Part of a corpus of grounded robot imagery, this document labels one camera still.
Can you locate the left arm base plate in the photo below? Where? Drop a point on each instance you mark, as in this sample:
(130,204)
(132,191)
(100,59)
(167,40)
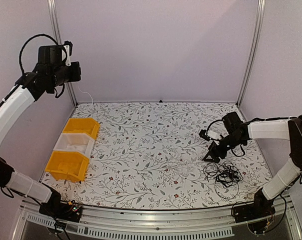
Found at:
(69,211)

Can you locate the yellow plastic bin far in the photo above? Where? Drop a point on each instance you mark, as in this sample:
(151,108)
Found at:
(82,125)

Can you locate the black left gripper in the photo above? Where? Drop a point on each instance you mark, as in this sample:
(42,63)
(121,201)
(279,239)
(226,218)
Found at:
(76,75)

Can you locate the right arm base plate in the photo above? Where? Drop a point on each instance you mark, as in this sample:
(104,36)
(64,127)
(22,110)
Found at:
(242,211)

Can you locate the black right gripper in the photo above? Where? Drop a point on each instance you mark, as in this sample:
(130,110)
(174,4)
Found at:
(213,149)

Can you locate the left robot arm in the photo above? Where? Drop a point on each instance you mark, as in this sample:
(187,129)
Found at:
(53,69)

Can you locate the translucent white plastic bin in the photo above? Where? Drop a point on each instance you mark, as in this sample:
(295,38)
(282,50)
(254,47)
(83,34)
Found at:
(78,142)

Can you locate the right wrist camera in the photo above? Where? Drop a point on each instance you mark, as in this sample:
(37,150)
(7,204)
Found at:
(210,135)

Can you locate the yellow plastic bin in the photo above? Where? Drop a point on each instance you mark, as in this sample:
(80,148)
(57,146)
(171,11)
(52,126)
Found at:
(68,165)
(82,125)

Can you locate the floral patterned table mat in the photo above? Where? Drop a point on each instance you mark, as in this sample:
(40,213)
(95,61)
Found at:
(150,156)

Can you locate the right aluminium frame post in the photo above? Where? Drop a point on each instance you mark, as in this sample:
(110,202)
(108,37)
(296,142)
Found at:
(253,50)

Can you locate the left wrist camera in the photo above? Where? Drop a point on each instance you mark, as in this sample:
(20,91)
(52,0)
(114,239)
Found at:
(66,53)

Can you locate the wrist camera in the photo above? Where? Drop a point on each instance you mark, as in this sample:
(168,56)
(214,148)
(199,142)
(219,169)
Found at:
(210,135)
(66,53)

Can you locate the yellow plastic bin near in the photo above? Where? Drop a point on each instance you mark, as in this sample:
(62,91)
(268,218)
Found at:
(68,165)

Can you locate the aluminium front rail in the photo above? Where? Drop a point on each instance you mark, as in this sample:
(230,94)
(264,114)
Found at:
(115,224)

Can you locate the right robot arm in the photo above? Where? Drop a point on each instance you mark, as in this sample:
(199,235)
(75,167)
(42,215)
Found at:
(279,138)

